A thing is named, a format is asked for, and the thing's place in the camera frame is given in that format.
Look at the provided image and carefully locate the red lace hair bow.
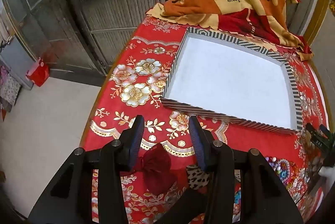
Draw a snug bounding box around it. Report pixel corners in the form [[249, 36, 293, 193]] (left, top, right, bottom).
[[135, 144, 179, 194]]

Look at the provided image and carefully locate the colourful beaded heart ornament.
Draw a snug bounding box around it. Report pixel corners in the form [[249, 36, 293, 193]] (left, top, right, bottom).
[[265, 156, 291, 183]]

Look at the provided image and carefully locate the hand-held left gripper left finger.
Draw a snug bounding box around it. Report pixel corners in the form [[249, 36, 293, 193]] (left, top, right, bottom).
[[27, 115, 146, 224]]

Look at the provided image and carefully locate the grey metal door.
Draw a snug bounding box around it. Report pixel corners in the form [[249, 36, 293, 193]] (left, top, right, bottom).
[[16, 0, 181, 78]]

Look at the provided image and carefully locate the striped shallow cardboard box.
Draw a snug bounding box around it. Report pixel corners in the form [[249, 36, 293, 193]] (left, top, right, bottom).
[[160, 27, 304, 135]]

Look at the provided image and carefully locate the yellow wooden door frame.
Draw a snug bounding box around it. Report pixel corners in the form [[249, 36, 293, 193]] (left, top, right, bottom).
[[303, 0, 333, 44]]

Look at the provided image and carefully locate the red paper bag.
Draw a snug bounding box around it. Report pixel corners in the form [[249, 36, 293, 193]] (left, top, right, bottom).
[[26, 57, 50, 87]]

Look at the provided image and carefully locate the grey cabinet with floral cloth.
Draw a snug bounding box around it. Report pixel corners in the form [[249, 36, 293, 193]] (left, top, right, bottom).
[[0, 36, 35, 112]]

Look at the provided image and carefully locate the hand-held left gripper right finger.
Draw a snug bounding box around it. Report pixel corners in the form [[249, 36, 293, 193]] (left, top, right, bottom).
[[188, 116, 304, 224]]

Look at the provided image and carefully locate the leopard print hair bow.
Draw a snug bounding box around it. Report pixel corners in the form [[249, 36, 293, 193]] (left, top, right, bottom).
[[186, 164, 210, 190]]

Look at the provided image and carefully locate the red floral bedspread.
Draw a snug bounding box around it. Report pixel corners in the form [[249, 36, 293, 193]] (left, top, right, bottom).
[[80, 16, 329, 224]]

